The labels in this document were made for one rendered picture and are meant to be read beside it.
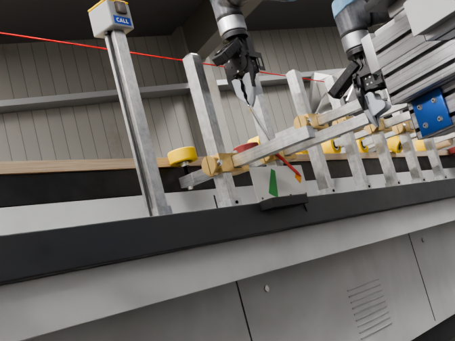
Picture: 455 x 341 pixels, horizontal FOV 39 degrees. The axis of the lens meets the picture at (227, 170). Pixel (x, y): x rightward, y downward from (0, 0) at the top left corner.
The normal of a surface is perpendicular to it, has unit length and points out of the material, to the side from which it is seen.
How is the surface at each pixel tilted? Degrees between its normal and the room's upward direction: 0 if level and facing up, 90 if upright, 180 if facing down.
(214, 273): 90
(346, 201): 90
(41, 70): 90
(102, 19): 90
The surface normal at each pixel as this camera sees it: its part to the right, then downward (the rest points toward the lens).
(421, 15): -0.87, 0.15
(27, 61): 0.43, -0.26
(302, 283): 0.74, -0.29
